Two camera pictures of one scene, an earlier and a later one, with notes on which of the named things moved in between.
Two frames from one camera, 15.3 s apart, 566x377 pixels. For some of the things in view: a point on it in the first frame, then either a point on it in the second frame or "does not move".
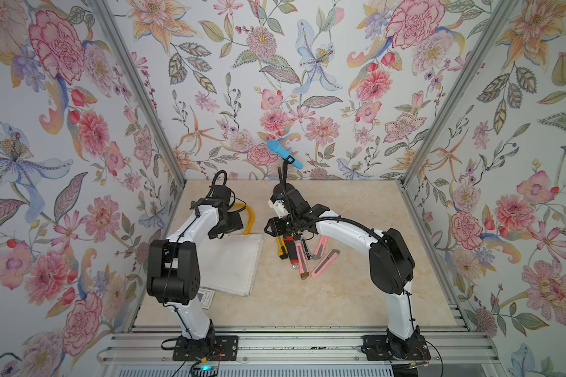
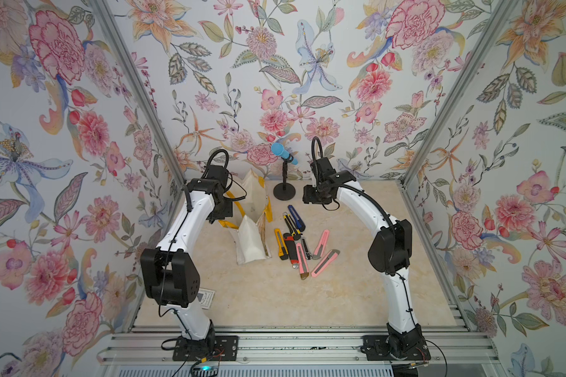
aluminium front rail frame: [148, 351] does not move
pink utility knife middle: [320, 247] does not move
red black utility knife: [292, 250] does not move
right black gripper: [275, 224] → [307, 195]
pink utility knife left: [303, 261] does not move
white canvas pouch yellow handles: [228, 263] → [251, 234]
